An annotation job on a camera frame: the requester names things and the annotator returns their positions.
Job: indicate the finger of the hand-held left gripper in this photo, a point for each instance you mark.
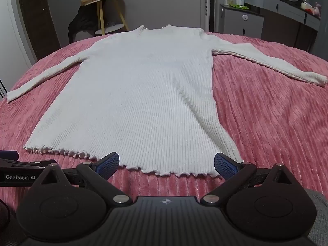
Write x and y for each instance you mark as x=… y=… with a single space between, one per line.
x=9 y=155

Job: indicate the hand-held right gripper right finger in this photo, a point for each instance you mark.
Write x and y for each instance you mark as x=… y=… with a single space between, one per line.
x=225 y=165

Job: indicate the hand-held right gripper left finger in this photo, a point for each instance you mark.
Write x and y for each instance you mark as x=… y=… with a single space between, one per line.
x=109 y=163

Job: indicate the white ribbed sweater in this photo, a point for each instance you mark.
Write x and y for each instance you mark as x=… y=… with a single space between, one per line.
x=143 y=94

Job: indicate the dark clothes pile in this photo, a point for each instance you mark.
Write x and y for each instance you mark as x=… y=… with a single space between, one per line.
x=82 y=23

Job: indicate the pink ribbed blanket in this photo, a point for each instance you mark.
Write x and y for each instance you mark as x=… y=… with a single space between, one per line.
x=269 y=120

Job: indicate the grey cloth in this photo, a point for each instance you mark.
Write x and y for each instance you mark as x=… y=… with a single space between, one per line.
x=320 y=215

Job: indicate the white wardrobe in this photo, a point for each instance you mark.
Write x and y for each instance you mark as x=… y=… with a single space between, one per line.
x=12 y=35

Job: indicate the brown wooden door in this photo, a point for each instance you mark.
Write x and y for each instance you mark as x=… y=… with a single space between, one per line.
x=35 y=18

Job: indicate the grey drawer cabinet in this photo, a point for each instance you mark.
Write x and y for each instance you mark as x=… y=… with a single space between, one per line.
x=240 y=23

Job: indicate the round side table yellow legs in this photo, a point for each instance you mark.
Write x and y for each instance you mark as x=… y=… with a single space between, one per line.
x=102 y=12

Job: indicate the green item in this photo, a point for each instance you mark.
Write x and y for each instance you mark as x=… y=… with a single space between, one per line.
x=239 y=6

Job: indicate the white tower fan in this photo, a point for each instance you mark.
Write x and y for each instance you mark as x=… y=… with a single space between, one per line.
x=210 y=5

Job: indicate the small white box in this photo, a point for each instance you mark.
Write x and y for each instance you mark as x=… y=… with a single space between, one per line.
x=228 y=1

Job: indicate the brown cardboard box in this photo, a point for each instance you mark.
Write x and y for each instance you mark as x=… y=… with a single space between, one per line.
x=86 y=0

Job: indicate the grey dressing table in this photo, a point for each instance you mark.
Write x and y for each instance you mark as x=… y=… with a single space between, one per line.
x=281 y=7

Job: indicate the red and white toy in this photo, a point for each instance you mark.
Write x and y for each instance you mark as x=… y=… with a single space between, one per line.
x=311 y=10

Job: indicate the white and yellow toy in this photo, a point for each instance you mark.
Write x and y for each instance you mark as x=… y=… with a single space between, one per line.
x=305 y=4

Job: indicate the pink plush toy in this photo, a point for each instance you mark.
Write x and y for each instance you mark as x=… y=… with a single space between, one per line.
x=317 y=9

